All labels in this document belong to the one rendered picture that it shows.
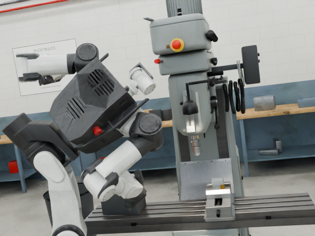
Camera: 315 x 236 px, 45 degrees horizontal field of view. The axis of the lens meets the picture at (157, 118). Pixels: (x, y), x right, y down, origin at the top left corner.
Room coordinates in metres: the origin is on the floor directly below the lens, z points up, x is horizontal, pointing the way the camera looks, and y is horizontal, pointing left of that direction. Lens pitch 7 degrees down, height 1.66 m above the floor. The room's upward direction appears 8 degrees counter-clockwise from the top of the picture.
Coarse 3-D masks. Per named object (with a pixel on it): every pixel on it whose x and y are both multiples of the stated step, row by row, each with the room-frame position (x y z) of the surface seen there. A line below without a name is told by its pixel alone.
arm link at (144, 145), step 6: (132, 138) 1.45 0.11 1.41; (138, 138) 1.45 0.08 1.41; (144, 138) 1.44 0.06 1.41; (150, 138) 1.43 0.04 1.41; (156, 138) 1.44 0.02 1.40; (162, 138) 1.51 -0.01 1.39; (138, 144) 1.43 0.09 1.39; (144, 144) 1.44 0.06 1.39; (150, 144) 1.45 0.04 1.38; (156, 144) 1.48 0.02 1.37; (138, 150) 1.42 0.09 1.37; (144, 150) 1.44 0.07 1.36
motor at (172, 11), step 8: (168, 0) 2.16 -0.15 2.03; (176, 0) 2.13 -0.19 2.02; (184, 0) 2.11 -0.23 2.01; (192, 0) 2.12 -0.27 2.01; (200, 0) 2.17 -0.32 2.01; (168, 8) 2.18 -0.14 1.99; (176, 8) 2.12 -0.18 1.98; (184, 8) 2.12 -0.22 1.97; (192, 8) 2.12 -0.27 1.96; (200, 8) 2.16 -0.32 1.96; (168, 16) 2.19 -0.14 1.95
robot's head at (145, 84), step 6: (132, 72) 1.62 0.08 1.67; (138, 72) 1.62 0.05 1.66; (132, 78) 1.63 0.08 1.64; (138, 78) 1.61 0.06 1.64; (144, 78) 1.59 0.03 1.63; (132, 84) 1.60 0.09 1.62; (138, 84) 1.60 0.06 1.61; (144, 84) 1.58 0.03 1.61; (150, 84) 1.58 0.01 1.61; (144, 90) 1.58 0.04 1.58; (150, 90) 1.62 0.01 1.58
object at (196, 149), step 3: (192, 144) 1.95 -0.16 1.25; (195, 144) 1.94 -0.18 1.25; (198, 144) 1.94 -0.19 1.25; (192, 147) 1.96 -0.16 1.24; (195, 147) 1.94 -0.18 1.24; (198, 147) 1.94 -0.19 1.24; (192, 150) 1.96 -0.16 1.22; (195, 150) 1.94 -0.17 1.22; (198, 150) 1.94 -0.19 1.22; (195, 153) 1.94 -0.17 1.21; (198, 153) 1.94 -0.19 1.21
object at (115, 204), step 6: (132, 174) 2.07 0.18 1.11; (114, 198) 2.02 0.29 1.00; (120, 198) 2.00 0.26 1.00; (144, 198) 2.07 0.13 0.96; (102, 204) 2.04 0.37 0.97; (108, 204) 2.03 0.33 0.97; (114, 204) 2.02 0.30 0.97; (120, 204) 2.00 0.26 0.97; (138, 204) 1.98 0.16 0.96; (144, 204) 2.06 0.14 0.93; (102, 210) 2.05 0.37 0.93; (108, 210) 2.03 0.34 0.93; (114, 210) 2.02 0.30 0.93; (120, 210) 2.01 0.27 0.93; (126, 210) 1.99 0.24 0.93; (132, 210) 1.98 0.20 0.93; (138, 210) 1.97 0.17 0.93
